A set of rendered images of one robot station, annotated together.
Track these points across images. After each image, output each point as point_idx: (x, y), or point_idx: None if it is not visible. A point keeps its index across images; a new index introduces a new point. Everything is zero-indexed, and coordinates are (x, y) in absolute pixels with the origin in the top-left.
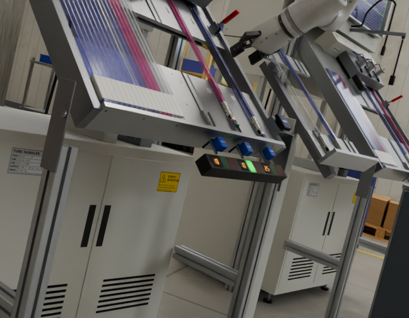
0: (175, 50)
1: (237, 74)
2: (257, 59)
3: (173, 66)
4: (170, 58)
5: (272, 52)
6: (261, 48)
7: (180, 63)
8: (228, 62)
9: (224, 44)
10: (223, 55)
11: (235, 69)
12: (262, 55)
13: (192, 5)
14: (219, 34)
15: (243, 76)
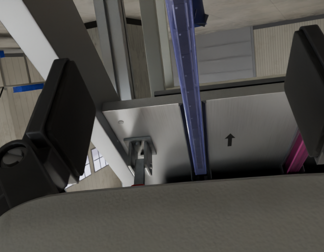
0: (129, 76)
1: (47, 15)
2: (62, 105)
3: (118, 44)
4: (128, 59)
5: None
6: (242, 219)
7: (103, 57)
8: (84, 67)
9: (106, 127)
10: (97, 89)
11: (61, 44)
12: (41, 153)
13: (195, 178)
14: (118, 149)
15: (27, 7)
